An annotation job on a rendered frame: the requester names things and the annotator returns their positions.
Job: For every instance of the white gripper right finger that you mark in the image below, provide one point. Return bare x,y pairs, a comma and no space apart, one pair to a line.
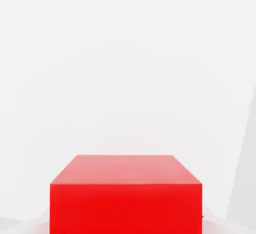
210,228

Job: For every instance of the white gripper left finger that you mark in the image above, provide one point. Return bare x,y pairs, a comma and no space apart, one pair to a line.
41,227

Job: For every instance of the small red cube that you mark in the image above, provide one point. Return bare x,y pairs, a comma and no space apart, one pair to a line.
126,208

